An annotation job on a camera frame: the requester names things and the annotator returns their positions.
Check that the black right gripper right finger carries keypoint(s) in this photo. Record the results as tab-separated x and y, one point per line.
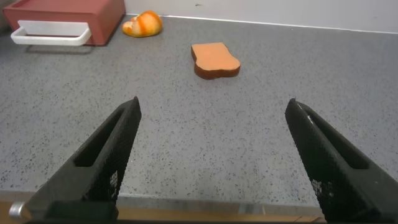
339	174

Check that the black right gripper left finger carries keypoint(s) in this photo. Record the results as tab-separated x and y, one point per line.
93	174

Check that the orange swirl bread bun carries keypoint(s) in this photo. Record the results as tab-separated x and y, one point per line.
144	25

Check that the toast bread slice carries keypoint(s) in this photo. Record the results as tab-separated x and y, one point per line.
214	58

